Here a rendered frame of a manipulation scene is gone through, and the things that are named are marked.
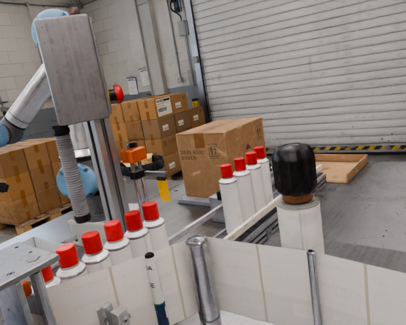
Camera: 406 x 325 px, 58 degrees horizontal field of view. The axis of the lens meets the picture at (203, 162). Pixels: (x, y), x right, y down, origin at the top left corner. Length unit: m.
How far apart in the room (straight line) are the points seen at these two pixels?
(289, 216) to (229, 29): 5.05
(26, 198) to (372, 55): 4.27
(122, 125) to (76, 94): 4.34
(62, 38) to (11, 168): 3.56
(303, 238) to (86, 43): 0.55
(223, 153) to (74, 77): 0.79
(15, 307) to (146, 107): 4.27
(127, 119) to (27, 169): 1.42
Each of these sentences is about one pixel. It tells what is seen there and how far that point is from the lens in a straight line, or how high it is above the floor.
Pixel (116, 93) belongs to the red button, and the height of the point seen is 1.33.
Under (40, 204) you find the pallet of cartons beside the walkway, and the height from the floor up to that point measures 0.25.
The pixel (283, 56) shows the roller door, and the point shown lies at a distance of 5.32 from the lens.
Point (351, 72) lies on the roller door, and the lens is 5.08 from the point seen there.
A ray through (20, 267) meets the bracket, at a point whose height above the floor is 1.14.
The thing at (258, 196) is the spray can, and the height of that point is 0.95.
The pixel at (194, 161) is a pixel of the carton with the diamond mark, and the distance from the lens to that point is 1.48.
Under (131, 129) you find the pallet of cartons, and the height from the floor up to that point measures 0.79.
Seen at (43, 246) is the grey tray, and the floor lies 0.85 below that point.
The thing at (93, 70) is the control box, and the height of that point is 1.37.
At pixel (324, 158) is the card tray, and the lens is 1.89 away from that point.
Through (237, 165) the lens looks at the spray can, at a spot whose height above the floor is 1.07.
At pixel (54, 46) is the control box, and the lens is 0.74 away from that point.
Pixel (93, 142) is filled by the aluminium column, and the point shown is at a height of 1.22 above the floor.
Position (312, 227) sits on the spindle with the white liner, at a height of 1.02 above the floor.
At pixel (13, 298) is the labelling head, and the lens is 0.53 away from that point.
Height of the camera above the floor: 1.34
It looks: 13 degrees down
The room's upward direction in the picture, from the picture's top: 9 degrees counter-clockwise
